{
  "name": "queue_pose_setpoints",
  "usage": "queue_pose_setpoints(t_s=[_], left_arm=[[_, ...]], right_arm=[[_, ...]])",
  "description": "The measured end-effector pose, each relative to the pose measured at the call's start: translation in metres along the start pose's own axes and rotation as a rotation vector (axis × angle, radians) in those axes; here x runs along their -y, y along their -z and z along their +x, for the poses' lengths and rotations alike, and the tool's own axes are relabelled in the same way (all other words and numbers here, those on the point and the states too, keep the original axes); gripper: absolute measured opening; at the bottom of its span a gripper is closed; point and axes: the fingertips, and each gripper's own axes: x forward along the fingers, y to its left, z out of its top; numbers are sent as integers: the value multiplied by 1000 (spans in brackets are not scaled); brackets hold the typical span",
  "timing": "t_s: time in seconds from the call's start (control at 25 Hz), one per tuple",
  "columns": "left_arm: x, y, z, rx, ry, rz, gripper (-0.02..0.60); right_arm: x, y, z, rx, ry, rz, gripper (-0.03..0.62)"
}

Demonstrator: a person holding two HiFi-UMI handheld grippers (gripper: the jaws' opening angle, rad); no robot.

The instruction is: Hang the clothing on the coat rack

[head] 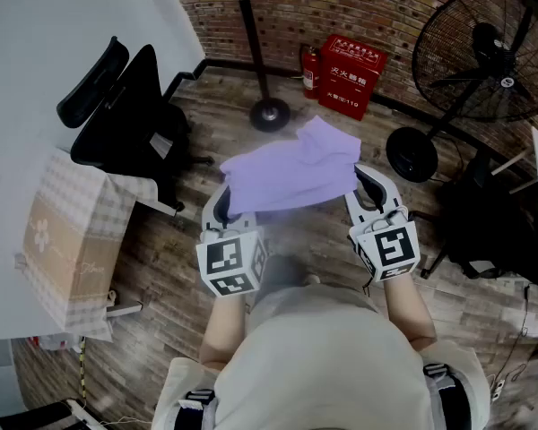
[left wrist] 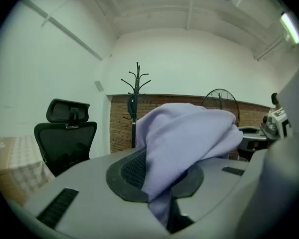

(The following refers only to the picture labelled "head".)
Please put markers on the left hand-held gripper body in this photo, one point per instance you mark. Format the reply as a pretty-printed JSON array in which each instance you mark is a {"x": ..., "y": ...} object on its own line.
[{"x": 226, "y": 262}]

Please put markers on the white power strip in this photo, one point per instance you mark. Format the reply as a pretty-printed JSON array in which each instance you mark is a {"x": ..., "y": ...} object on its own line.
[{"x": 497, "y": 389}]

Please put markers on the person's shoe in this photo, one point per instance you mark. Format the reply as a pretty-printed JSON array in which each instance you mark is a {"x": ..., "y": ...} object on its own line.
[{"x": 314, "y": 279}]

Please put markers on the person's left forearm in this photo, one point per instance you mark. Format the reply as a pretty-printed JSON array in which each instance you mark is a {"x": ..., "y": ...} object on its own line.
[{"x": 224, "y": 329}]

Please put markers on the red fire extinguisher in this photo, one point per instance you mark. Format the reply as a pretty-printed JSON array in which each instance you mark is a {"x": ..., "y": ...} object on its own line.
[{"x": 310, "y": 74}]

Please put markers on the purple clothing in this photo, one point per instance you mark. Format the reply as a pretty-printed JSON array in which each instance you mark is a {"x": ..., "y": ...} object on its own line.
[{"x": 291, "y": 168}]

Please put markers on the person's beige shirt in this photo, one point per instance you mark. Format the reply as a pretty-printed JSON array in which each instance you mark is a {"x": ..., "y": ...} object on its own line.
[{"x": 323, "y": 365}]

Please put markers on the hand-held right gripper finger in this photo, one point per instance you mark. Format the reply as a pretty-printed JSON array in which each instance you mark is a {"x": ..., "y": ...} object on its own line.
[
  {"x": 356, "y": 208},
  {"x": 383, "y": 191}
]

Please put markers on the black mesh office chair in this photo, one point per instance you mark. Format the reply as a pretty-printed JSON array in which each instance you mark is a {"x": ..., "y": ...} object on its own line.
[{"x": 125, "y": 119}]

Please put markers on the red fire extinguisher box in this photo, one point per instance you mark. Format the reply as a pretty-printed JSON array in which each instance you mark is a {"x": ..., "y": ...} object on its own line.
[{"x": 349, "y": 79}]

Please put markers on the black swivel chair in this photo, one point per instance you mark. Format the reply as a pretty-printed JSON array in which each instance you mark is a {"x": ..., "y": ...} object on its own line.
[{"x": 479, "y": 222}]

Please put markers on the black floor fan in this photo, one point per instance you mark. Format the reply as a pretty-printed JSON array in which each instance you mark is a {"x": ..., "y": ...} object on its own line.
[{"x": 484, "y": 61}]

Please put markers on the person's dark trouser leg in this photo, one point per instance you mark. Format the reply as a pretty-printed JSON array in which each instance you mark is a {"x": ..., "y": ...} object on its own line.
[{"x": 280, "y": 273}]

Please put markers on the person's right forearm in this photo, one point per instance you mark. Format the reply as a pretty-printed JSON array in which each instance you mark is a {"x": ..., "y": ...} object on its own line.
[{"x": 408, "y": 312}]

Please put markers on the dark coat rack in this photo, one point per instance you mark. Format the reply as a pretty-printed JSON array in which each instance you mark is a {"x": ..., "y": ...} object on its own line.
[{"x": 256, "y": 52}]

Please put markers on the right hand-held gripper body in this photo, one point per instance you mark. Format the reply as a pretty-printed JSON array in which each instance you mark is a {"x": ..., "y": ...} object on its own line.
[{"x": 390, "y": 249}]

